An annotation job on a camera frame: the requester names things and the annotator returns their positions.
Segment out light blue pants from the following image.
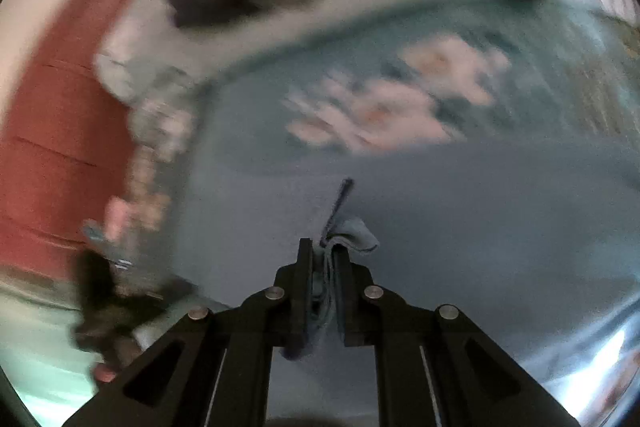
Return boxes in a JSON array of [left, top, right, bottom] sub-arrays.
[[172, 141, 639, 426]]

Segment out wooden headboard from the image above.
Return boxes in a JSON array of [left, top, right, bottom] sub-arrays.
[[1, 0, 132, 281]]

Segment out person left hand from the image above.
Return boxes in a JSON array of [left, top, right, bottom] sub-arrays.
[[92, 336, 143, 388]]

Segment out teal floral bed blanket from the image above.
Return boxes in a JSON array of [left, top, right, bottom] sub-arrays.
[[98, 0, 640, 413]]

